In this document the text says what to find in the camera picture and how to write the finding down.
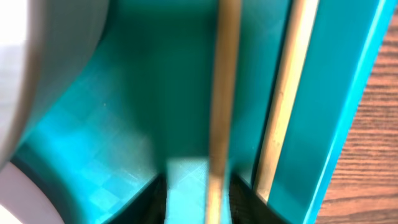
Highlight teal plastic serving tray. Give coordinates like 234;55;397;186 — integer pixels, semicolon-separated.
12;0;396;223

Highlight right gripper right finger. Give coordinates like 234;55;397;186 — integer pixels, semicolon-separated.
229;174;288;224

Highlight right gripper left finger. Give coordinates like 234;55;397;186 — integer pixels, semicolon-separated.
104;174;167;224

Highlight grey bowl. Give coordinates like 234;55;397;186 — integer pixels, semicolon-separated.
1;0;109;166

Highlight large pink plate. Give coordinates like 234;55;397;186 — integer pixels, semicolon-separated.
1;162;63;224

